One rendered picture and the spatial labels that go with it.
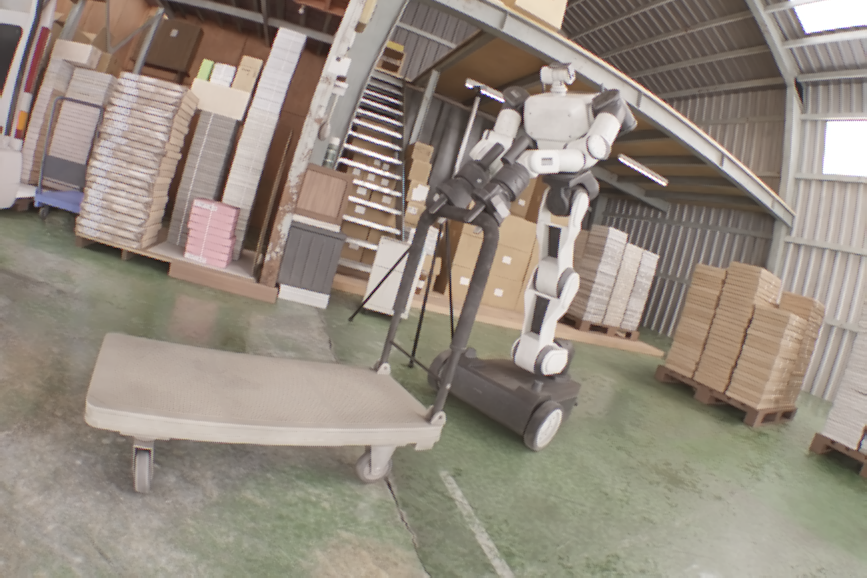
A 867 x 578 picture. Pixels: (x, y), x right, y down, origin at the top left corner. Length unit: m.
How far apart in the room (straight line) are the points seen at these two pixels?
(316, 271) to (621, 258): 3.69
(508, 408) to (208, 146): 2.50
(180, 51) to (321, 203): 4.80
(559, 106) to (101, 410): 1.60
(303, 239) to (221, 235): 0.52
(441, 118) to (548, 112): 5.30
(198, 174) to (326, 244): 1.06
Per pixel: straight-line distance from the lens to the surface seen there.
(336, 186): 2.76
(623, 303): 5.57
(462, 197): 1.28
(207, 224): 2.79
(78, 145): 4.55
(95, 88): 4.56
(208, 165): 3.14
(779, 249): 8.49
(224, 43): 7.32
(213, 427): 0.93
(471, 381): 1.78
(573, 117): 1.59
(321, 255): 2.77
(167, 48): 7.15
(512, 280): 4.87
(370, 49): 3.80
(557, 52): 4.51
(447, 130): 6.88
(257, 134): 3.12
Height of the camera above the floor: 0.69
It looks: 3 degrees down
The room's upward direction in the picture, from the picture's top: 17 degrees clockwise
